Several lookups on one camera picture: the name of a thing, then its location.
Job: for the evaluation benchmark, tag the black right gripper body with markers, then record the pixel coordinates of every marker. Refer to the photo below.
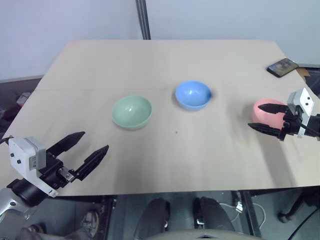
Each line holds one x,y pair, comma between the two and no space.
291,125

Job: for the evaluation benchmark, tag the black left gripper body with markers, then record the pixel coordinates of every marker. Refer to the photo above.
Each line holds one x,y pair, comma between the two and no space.
53,172

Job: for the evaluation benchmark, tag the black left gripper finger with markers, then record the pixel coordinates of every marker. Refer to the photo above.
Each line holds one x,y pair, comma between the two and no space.
66,143
91,161

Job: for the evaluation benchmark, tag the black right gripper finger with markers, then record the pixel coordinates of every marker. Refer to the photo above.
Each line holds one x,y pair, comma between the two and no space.
273,109
267,130

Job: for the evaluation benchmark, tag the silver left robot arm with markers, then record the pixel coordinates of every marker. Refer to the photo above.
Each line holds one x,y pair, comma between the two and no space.
15,200

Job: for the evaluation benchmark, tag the red plastic bowl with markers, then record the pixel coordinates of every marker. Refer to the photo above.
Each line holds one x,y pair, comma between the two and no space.
268,119

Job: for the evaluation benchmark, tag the black smartphone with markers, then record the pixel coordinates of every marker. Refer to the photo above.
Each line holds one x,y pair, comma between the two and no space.
282,67

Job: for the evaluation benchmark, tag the brown cardboard box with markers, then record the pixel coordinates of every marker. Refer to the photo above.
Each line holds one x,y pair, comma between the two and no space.
306,72

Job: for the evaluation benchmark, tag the black table leg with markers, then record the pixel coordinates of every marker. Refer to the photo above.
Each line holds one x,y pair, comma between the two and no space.
108,217
248,212

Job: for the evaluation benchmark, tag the grey sneaker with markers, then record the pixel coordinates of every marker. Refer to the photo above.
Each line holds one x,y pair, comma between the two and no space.
90,222

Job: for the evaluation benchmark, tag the green plastic bowl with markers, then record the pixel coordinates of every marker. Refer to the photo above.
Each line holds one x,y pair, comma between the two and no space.
131,112

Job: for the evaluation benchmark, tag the blue plastic bowl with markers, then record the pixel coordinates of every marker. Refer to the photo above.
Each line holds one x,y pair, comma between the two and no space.
192,96

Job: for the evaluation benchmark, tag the black chair base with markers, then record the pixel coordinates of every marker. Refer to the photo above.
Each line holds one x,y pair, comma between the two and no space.
297,207

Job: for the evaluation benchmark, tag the dark rounded shape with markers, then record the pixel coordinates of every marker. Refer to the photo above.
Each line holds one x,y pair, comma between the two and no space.
212,215

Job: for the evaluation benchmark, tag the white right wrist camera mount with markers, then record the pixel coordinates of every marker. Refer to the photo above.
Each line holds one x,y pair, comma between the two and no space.
306,100

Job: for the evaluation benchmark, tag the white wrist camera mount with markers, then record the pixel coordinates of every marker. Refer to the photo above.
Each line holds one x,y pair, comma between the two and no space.
306,100
21,152

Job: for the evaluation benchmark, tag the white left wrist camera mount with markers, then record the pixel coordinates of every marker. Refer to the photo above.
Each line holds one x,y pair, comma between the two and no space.
21,152

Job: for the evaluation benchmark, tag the dark metal post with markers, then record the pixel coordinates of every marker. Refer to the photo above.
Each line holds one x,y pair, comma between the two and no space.
143,20

